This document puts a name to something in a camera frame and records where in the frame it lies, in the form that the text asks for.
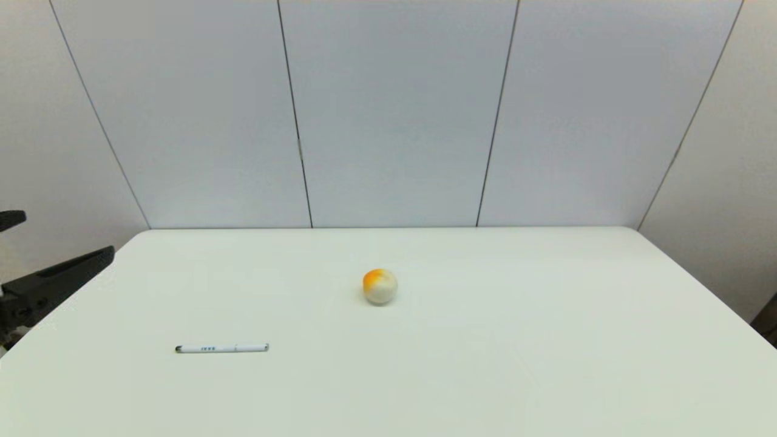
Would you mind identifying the brown furniture edge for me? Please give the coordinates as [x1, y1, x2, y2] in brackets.
[751, 294, 777, 348]

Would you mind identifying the white pen with silver clip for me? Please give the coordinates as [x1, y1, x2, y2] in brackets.
[175, 343, 270, 354]

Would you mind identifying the orange and white ball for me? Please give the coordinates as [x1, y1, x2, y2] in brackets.
[362, 268, 399, 305]

